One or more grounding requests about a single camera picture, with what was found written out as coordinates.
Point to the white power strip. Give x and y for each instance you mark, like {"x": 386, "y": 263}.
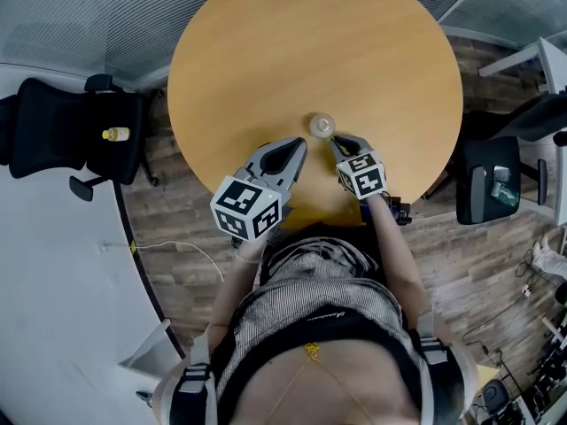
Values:
{"x": 526, "y": 289}

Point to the person's grey knit top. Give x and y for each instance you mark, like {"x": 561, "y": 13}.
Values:
{"x": 310, "y": 290}

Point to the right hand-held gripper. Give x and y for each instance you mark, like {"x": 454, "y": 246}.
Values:
{"x": 361, "y": 176}

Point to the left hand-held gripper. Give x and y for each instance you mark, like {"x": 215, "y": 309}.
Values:
{"x": 246, "y": 207}

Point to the white rectangular desk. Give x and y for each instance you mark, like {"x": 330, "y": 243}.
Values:
{"x": 551, "y": 60}

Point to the person's left forearm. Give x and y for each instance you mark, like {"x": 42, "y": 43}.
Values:
{"x": 228, "y": 290}

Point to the small clear container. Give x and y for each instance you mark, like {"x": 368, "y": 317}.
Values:
{"x": 322, "y": 126}

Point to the person's right forearm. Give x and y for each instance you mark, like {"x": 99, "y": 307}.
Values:
{"x": 394, "y": 255}

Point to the black armrest office chair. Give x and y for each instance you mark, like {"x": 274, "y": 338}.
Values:
{"x": 485, "y": 213}

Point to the white curved desk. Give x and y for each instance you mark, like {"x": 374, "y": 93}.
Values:
{"x": 53, "y": 308}

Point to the black round device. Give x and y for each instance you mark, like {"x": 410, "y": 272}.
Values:
{"x": 494, "y": 393}

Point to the yellow cap drink bottle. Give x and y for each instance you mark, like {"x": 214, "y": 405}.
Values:
{"x": 117, "y": 133}

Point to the clear plastic packet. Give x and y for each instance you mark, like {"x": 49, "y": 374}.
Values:
{"x": 504, "y": 188}

